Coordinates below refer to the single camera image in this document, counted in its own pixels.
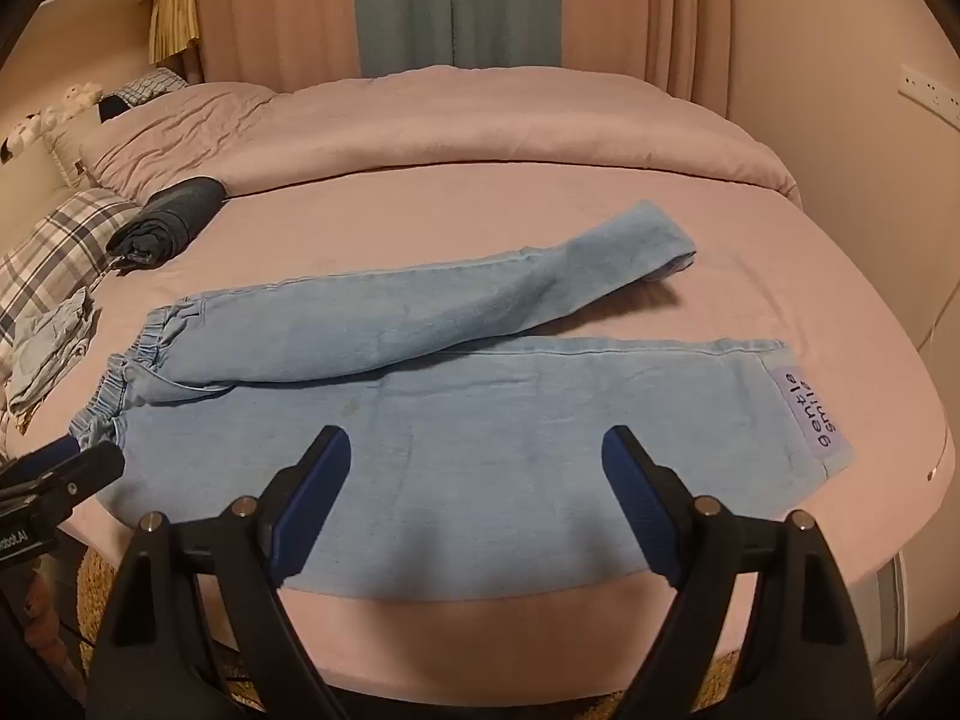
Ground pink curtain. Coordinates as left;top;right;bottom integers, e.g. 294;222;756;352
191;0;362;91
559;0;732;117

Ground bed with pink sheet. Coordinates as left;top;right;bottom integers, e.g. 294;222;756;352
0;64;957;683

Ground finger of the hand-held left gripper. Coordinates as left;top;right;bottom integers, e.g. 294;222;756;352
0;441;126;522
0;438;82;482

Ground dark grey folded garment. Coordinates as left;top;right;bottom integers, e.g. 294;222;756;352
105;176;227;271

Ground blue checkered cloth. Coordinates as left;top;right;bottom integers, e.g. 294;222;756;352
101;67;200;121

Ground plaid pillow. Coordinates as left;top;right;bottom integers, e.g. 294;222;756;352
0;187;143;361

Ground cream pillow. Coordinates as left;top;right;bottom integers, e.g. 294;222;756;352
0;109;102;230

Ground pink duvet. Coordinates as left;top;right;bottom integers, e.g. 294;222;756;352
79;64;803;203

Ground yellow fringed cloth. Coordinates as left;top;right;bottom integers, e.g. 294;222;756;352
148;0;202;65

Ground folded light blue garment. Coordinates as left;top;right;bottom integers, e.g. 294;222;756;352
6;286;97;415

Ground light blue denim pants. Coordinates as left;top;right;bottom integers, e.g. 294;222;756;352
71;200;856;602

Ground teal curtain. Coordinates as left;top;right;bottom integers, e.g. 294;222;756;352
351;0;563;77

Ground white wall socket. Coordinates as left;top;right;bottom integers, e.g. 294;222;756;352
898;64;960;127

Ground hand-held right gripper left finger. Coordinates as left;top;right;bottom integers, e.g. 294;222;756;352
84;425;352;720

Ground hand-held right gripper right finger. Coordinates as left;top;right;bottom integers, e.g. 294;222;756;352
602;425;877;720

